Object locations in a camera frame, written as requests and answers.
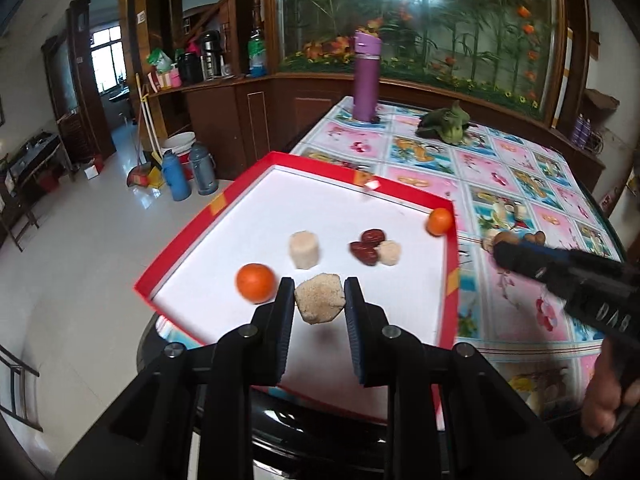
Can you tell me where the black glass dining table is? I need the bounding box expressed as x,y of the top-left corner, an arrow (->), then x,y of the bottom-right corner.
136,305 -> 601,480

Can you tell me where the person's right hand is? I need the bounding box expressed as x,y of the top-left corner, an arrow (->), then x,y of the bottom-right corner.
581,337 -> 626,438

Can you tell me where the black kettle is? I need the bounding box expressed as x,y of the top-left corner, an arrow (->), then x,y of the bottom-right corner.
177,52 -> 203,86

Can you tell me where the blue thermos flask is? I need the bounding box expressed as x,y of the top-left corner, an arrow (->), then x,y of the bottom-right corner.
161,150 -> 193,202

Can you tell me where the red dustpan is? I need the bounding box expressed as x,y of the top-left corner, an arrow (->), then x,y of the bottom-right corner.
126,165 -> 166,191

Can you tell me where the white rolled poster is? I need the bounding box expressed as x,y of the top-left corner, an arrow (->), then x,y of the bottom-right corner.
550,25 -> 575,128

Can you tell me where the floral glass partition panel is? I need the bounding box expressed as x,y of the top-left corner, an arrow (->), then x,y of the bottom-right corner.
272,0 -> 568,116

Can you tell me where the red-rimmed white tray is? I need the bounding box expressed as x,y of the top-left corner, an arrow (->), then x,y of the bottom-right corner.
134,151 -> 462,433

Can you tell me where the yellow handled broom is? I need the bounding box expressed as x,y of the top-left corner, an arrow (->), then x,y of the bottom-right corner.
134,72 -> 163,188

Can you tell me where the grey thermos flask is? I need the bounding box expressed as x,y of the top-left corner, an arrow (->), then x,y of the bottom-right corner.
189,142 -> 219,196

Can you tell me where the white plastic bucket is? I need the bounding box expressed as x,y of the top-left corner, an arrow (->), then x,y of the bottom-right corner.
160,131 -> 197,166

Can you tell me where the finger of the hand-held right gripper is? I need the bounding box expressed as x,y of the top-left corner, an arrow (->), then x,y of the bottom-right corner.
494,241 -> 551,284
519,240 -> 626,263

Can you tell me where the orange tangerine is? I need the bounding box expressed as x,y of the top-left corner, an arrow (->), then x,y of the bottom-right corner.
426,207 -> 455,237
236,263 -> 277,304

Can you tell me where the purple water bottle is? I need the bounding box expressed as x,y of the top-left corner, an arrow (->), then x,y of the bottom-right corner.
351,29 -> 381,122

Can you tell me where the black airpot flask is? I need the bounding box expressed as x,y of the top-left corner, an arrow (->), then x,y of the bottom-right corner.
199,30 -> 224,81

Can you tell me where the pink printed tablecloth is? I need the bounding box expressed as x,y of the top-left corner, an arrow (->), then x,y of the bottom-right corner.
290,95 -> 626,441

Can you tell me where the wooden wall shelf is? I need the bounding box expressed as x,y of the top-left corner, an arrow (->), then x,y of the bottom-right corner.
584,87 -> 621,111

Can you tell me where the green bok choy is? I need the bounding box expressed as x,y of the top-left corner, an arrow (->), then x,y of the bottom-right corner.
416,101 -> 476,146

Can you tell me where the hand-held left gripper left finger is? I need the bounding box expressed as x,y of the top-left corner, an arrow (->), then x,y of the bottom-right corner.
54,276 -> 297,480

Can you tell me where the cloth covered side table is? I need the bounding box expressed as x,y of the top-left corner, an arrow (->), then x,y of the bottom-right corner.
5,132 -> 76,196

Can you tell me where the green plastic bottle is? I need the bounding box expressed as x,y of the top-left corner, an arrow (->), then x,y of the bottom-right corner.
247,27 -> 267,78

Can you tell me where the brown wooden cabinet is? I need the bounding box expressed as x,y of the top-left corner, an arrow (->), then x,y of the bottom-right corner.
147,72 -> 608,196

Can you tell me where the green snack bag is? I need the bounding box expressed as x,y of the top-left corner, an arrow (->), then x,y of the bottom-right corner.
146,47 -> 175,75

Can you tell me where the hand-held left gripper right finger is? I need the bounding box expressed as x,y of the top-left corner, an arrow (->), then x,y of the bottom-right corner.
343,276 -> 583,480

